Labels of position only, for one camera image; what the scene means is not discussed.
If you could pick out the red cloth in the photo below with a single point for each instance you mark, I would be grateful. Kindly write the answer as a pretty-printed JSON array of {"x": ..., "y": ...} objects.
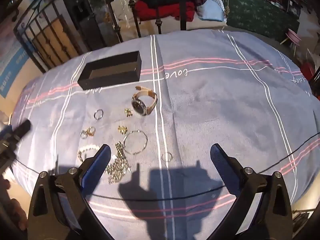
[{"x": 150, "y": 11}]

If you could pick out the green patterned cloth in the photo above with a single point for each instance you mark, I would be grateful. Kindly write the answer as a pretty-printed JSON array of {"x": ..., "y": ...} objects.
[{"x": 260, "y": 15}]

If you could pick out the blue wall poster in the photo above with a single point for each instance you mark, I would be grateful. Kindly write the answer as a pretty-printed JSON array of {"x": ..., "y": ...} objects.
[{"x": 12, "y": 67}]

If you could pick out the pink stool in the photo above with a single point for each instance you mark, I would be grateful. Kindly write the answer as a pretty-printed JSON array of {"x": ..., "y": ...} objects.
[{"x": 293, "y": 38}]

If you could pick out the wooden board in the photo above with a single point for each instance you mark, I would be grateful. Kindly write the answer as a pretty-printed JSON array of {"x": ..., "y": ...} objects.
[{"x": 53, "y": 40}]

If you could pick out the black iron bed frame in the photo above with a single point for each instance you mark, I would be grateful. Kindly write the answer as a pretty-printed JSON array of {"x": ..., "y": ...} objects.
[{"x": 45, "y": 30}]

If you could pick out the light blue cushion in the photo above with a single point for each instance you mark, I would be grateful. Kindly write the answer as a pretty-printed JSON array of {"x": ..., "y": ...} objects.
[{"x": 211, "y": 12}]

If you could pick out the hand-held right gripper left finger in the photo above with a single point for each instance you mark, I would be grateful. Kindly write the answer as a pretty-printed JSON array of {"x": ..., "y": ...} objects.
[{"x": 100, "y": 160}]

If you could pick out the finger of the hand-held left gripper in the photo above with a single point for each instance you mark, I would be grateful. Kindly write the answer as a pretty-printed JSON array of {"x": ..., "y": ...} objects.
[{"x": 22, "y": 128}]

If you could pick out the silver bangle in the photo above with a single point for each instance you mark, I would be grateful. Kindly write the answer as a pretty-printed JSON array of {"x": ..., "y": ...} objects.
[{"x": 125, "y": 142}]

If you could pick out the small gold earrings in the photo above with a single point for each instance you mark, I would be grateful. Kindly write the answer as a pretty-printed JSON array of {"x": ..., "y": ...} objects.
[{"x": 122, "y": 129}]

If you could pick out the black rectangular box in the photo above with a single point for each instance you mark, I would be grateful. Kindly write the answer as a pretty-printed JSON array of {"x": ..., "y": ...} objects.
[{"x": 110, "y": 70}]

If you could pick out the gold rings cluster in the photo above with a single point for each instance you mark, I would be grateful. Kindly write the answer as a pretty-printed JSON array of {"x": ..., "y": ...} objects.
[{"x": 88, "y": 132}]

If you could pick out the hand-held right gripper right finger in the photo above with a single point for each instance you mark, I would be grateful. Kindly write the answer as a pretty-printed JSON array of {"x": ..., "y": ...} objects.
[{"x": 222, "y": 165}]

